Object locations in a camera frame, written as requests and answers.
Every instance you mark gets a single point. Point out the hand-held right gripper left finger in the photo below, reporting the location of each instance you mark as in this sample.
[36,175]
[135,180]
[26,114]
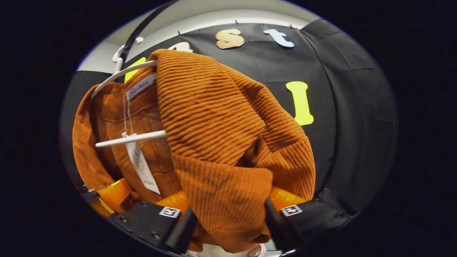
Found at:
[178,232]

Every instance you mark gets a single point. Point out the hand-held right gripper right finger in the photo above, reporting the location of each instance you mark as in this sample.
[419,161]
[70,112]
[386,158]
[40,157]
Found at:
[273,228]

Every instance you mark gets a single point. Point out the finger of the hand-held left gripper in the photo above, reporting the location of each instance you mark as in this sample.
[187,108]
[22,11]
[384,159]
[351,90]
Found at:
[112,194]

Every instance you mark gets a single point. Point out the white plastic hanger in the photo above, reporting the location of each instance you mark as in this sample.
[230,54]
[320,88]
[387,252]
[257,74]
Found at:
[142,137]

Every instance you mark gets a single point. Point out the black clothes rack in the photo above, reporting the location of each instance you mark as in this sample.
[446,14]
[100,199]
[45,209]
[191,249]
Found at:
[139,30]

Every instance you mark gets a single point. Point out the black backdrop cloth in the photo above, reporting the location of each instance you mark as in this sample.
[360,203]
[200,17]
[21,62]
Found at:
[350,125]

